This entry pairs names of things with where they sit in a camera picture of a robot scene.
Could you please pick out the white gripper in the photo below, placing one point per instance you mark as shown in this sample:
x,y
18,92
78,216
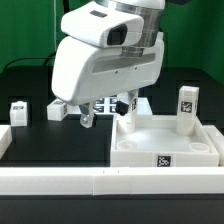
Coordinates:
x,y
84,73

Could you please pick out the white square tabletop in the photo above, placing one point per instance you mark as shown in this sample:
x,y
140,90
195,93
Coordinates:
x,y
155,143

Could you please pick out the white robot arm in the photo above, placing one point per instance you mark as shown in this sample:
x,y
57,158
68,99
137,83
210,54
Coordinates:
x,y
111,47

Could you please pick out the white fiducial marker board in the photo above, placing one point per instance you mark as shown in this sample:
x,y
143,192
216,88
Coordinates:
x,y
106,106

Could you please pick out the white obstacle fence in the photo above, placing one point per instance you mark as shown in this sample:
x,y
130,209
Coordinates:
x,y
109,181

